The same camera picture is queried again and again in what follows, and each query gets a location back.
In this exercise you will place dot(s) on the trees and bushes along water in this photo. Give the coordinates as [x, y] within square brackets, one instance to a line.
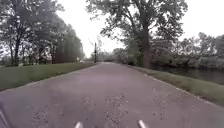
[196, 53]

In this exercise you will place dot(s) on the dark water canal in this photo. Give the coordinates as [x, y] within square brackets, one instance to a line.
[203, 74]

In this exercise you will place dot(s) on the row of trees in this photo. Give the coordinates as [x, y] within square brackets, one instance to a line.
[36, 36]

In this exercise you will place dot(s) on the robot's own part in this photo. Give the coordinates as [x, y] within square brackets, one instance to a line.
[78, 125]
[142, 124]

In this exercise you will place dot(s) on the grass strip with tree row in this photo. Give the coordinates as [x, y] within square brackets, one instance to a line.
[30, 73]

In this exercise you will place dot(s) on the large thick-trunked tree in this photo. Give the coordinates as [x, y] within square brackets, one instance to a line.
[145, 46]

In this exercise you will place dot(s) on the grass verge beside water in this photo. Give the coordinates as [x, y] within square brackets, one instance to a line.
[186, 83]

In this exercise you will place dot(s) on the grey asphalt path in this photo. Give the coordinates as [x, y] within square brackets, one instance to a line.
[106, 90]

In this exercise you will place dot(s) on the dark pole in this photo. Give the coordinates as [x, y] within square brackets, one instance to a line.
[95, 53]

